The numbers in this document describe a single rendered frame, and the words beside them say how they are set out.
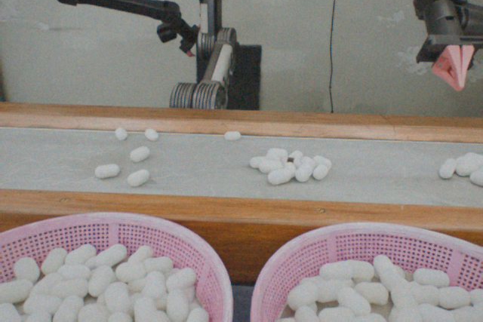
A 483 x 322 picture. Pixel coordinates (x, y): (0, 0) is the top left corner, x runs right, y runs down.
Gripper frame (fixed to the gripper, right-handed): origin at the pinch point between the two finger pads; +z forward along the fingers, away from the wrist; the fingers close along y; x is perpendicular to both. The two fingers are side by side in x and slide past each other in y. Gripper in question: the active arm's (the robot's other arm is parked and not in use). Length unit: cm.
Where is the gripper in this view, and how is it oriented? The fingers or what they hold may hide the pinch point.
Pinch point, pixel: (459, 85)
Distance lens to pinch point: 77.6
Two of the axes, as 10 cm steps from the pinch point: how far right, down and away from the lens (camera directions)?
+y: 10.0, 0.6, -0.5
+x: 0.1, 5.0, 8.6
